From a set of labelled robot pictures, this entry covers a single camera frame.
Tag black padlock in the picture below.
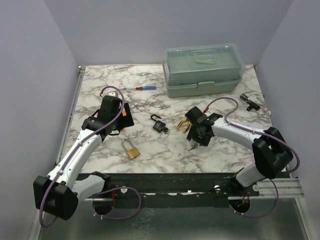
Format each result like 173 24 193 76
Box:
150 114 166 133

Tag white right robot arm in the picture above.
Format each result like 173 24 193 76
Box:
185 106 293 196

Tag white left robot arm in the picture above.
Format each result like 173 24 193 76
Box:
33 95 134 220

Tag yellow black pliers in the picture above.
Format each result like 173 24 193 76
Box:
176 119 191 134

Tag brass padlock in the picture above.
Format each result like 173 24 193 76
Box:
121 139 141 160

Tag red blue screwdriver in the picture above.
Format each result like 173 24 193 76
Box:
123 85 157 91

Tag black T-shaped tool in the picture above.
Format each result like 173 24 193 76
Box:
240 93 261 112

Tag green plastic toolbox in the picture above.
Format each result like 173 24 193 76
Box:
162 44 246 98

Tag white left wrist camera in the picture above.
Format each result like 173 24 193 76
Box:
105 90 119 98

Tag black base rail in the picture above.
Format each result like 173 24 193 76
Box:
82 171 261 210

